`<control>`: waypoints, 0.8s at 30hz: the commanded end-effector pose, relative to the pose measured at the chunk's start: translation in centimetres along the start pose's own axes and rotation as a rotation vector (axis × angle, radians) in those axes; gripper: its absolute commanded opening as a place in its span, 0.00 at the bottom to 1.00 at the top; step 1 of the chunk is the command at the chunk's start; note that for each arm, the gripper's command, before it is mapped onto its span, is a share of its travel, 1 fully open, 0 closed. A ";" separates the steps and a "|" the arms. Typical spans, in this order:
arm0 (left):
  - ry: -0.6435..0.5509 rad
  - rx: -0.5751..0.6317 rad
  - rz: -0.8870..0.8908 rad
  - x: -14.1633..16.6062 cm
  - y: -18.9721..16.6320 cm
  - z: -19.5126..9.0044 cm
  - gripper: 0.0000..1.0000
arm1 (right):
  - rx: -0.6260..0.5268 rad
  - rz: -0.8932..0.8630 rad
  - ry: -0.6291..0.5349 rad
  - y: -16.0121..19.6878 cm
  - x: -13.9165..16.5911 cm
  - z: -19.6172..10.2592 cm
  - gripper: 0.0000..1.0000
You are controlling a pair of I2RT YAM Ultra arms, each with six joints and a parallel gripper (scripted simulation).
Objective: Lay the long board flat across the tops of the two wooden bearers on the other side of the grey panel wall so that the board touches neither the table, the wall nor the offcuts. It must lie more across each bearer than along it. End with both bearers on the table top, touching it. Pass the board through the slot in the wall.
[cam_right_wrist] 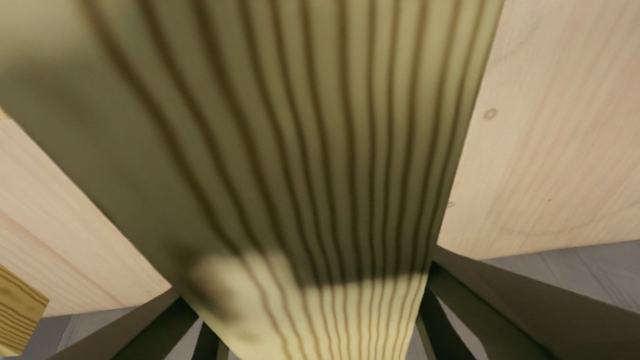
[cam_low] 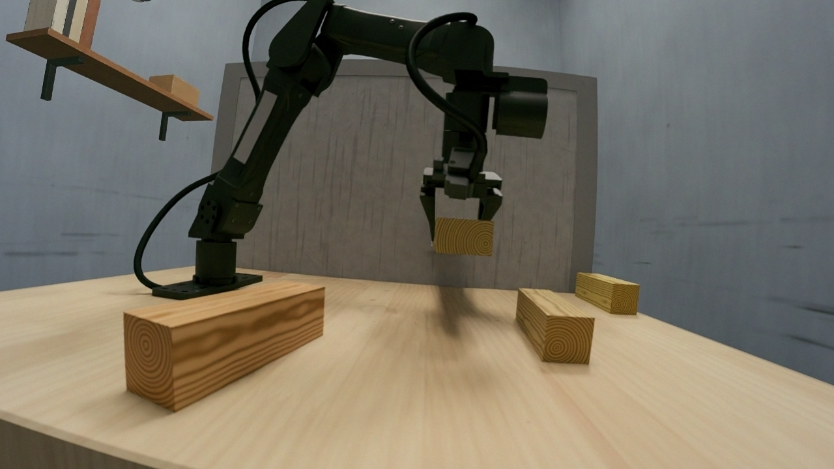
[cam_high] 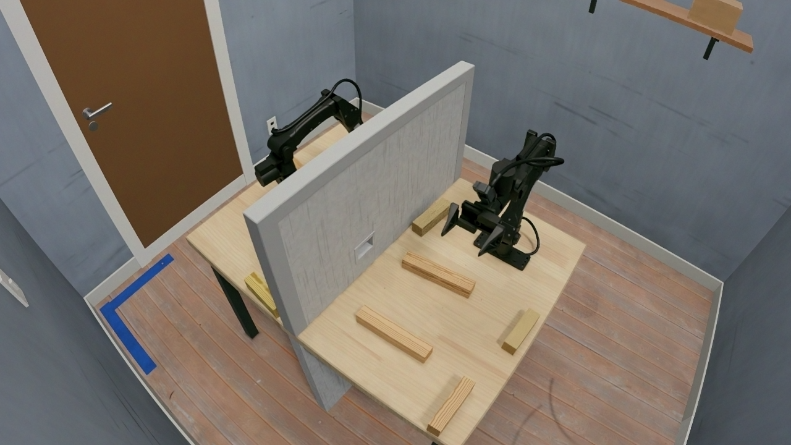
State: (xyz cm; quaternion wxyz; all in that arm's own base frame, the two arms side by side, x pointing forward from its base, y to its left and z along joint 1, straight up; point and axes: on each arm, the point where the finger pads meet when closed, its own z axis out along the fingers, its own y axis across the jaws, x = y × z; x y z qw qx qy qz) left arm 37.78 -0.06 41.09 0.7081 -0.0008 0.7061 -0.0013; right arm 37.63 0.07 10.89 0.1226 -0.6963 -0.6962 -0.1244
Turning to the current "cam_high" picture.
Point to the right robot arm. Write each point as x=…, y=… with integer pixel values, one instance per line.
x=284, y=144

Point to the grey panel wall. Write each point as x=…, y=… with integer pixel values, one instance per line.
x=380, y=177

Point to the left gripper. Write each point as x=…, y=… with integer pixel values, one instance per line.
x=478, y=214

